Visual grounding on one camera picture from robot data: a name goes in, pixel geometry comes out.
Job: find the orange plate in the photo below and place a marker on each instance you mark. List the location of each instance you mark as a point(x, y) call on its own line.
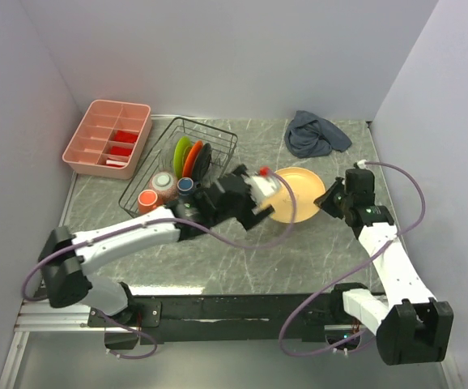
point(191, 158)

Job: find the green plate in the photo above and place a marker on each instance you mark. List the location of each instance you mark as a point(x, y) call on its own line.
point(181, 152)

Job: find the black plate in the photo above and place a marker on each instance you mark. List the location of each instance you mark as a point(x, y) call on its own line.
point(202, 163)

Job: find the red white item in tray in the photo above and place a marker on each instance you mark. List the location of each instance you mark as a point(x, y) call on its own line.
point(115, 163)

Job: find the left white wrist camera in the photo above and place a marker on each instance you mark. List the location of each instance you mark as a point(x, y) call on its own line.
point(263, 185)

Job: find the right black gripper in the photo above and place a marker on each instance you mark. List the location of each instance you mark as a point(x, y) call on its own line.
point(324, 202)

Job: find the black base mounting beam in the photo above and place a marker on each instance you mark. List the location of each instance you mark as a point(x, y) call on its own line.
point(237, 317)

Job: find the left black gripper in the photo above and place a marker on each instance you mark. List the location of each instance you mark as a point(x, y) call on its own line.
point(248, 217)

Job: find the black wire dish rack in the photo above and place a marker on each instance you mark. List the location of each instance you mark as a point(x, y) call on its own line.
point(223, 143)

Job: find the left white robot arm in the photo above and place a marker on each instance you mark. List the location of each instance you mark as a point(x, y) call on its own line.
point(69, 262)

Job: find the grey-blue crumpled cloth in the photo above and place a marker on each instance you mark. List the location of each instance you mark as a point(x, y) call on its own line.
point(309, 136)

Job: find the yellow plate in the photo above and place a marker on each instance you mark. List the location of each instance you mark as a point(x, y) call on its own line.
point(306, 187)

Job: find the pink plastic divided organizer tray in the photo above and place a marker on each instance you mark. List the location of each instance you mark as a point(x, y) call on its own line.
point(88, 148)

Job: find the blue ceramic mug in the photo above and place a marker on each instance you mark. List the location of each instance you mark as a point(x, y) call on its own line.
point(185, 186)

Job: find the orange ceramic mug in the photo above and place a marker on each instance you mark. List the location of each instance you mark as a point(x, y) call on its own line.
point(148, 200)

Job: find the red patterned white bowl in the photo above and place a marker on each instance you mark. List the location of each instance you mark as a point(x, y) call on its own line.
point(164, 184)

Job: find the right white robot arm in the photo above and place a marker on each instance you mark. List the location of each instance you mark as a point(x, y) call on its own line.
point(409, 324)

